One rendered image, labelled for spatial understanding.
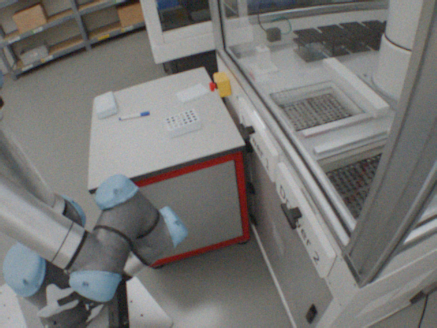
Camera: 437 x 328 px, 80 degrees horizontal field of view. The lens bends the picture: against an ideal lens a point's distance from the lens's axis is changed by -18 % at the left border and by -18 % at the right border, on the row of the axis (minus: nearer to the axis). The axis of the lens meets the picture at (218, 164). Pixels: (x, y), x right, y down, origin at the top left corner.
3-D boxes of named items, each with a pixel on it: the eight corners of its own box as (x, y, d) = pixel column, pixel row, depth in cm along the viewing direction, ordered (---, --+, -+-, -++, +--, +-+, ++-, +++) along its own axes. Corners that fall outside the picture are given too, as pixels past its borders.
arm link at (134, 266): (154, 270, 61) (136, 261, 54) (138, 282, 61) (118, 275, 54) (138, 243, 65) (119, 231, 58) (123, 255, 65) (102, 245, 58)
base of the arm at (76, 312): (56, 340, 64) (33, 327, 57) (39, 297, 74) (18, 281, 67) (101, 309, 70) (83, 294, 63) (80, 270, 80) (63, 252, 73)
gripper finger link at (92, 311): (85, 302, 67) (93, 282, 64) (95, 322, 64) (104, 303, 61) (74, 305, 65) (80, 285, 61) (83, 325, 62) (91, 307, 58)
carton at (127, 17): (122, 28, 397) (117, 10, 377) (119, 22, 419) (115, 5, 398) (149, 19, 405) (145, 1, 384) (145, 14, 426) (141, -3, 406)
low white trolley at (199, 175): (149, 277, 158) (87, 189, 103) (136, 193, 200) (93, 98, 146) (252, 247, 164) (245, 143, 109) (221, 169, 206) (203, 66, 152)
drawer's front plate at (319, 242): (321, 279, 66) (329, 258, 58) (276, 189, 86) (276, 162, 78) (327, 276, 66) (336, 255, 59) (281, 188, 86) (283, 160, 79)
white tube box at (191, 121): (171, 138, 116) (168, 130, 113) (165, 126, 121) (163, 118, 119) (201, 127, 118) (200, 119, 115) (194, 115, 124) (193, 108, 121)
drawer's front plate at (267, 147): (272, 183, 88) (273, 156, 80) (240, 123, 108) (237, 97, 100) (278, 181, 88) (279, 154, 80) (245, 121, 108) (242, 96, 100)
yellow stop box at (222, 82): (218, 98, 116) (216, 82, 111) (214, 89, 121) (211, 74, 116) (231, 95, 117) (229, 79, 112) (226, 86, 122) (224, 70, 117)
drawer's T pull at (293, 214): (292, 231, 68) (292, 227, 67) (280, 206, 73) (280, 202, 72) (306, 225, 68) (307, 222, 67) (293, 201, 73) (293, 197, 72)
